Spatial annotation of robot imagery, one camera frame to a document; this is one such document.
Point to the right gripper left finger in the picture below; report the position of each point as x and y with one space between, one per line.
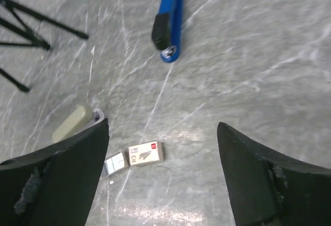
55 185

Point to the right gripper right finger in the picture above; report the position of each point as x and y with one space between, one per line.
266 187

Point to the silver staple tray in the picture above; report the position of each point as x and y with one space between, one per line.
114 164

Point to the beige white stapler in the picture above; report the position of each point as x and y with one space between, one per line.
81 118

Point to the small white staple box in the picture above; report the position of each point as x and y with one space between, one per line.
146 153

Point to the blue black stapler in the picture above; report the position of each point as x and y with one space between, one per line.
167 29

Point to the black perforated music stand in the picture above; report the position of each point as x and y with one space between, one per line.
36 41

